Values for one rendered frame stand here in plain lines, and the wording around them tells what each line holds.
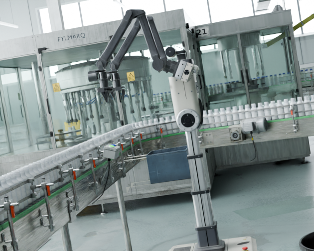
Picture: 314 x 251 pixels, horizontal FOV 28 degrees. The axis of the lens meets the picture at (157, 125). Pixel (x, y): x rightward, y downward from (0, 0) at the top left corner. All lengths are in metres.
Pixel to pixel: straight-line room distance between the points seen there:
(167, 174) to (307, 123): 1.46
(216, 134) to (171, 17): 2.24
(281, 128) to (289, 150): 3.93
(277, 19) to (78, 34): 3.16
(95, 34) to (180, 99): 3.64
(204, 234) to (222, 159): 5.19
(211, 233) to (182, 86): 1.03
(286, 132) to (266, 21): 4.07
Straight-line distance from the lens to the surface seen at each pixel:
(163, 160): 4.71
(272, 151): 9.52
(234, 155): 9.51
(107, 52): 4.17
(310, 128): 5.56
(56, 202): 3.15
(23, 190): 2.83
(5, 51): 8.07
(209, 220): 4.38
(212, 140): 5.82
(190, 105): 4.24
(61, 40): 7.85
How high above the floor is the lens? 1.41
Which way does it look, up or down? 3 degrees down
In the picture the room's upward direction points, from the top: 9 degrees counter-clockwise
